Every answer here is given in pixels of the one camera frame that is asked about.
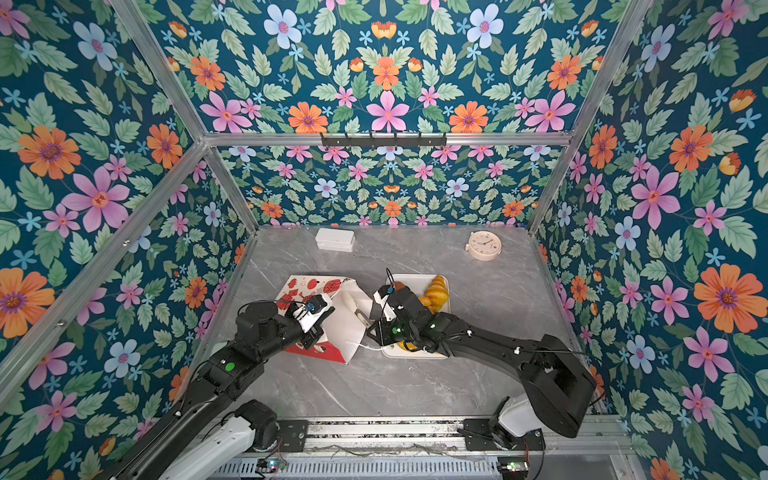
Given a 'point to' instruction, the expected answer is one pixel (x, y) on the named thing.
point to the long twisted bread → (436, 294)
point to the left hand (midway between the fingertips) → (333, 302)
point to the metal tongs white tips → (352, 306)
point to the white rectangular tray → (417, 284)
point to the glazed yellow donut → (409, 346)
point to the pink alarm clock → (484, 245)
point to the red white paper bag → (346, 324)
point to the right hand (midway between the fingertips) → (368, 330)
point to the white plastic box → (335, 239)
